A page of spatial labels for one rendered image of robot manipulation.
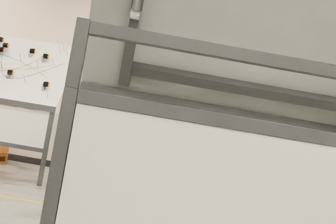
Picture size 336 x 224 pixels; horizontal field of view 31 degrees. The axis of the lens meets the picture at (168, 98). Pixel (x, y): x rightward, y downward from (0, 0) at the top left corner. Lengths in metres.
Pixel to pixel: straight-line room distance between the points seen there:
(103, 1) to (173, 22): 0.26
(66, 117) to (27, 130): 5.06
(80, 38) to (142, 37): 0.18
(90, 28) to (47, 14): 8.28
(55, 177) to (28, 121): 5.06
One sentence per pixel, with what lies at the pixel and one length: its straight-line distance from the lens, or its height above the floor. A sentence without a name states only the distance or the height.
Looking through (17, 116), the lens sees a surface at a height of 0.70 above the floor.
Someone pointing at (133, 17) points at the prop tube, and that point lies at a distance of 1.72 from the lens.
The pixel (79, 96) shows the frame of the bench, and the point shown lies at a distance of 1.69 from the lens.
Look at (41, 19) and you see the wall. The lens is 9.99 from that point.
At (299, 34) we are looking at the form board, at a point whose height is 1.15.
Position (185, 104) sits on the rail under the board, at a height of 0.85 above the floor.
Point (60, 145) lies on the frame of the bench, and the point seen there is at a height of 0.64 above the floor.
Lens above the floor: 0.70
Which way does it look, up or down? 4 degrees up
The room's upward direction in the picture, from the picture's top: 10 degrees clockwise
